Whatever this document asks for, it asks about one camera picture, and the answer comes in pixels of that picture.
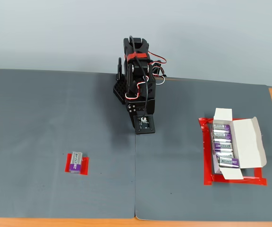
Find white cardboard battery box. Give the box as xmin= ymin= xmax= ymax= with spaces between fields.
xmin=211 ymin=108 xmax=268 ymax=181

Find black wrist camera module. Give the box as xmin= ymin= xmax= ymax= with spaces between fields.
xmin=133 ymin=114 xmax=156 ymax=135

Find red black white cable bundle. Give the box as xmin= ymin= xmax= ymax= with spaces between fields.
xmin=147 ymin=50 xmax=169 ymax=86

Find small red tape patch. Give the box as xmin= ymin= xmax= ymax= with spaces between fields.
xmin=64 ymin=153 xmax=90 ymax=176

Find grey rubber mat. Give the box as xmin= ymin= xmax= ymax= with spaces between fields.
xmin=0 ymin=69 xmax=136 ymax=219
xmin=135 ymin=77 xmax=272 ymax=222

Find black camera cable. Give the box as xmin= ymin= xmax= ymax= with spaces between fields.
xmin=128 ymin=35 xmax=151 ymax=118

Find large red tape frame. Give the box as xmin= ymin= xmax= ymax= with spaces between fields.
xmin=198 ymin=116 xmax=268 ymax=187

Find red white servo cable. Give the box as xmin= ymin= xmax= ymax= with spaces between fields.
xmin=124 ymin=75 xmax=149 ymax=100

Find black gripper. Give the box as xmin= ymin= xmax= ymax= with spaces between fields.
xmin=125 ymin=97 xmax=156 ymax=130

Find red tape band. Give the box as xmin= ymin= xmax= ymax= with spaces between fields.
xmin=126 ymin=52 xmax=149 ymax=60

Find black table clamp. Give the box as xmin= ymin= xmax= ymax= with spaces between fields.
xmin=115 ymin=57 xmax=124 ymax=81

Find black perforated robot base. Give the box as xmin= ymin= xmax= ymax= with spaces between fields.
xmin=112 ymin=79 xmax=128 ymax=105

